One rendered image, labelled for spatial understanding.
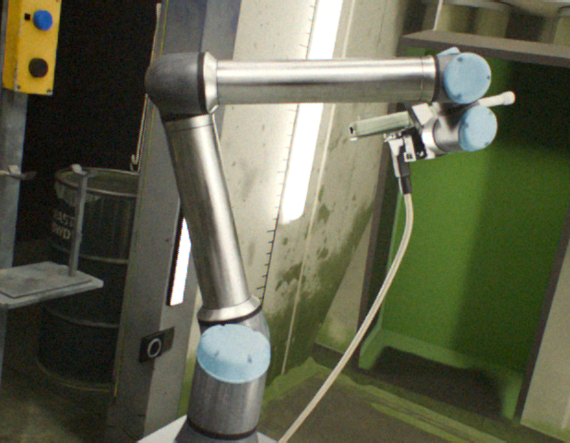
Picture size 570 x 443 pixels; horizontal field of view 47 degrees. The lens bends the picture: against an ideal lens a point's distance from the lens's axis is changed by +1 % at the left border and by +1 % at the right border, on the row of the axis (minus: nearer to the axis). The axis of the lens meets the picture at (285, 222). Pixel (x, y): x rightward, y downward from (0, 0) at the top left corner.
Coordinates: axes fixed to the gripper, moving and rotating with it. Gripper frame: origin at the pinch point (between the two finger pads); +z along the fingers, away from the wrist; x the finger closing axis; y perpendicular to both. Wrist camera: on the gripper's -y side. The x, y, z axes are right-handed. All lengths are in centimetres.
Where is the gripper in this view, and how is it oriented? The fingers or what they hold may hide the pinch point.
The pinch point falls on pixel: (395, 133)
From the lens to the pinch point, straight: 175.4
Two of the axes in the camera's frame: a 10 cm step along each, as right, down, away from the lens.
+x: 9.2, -2.5, 3.0
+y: 2.3, 9.7, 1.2
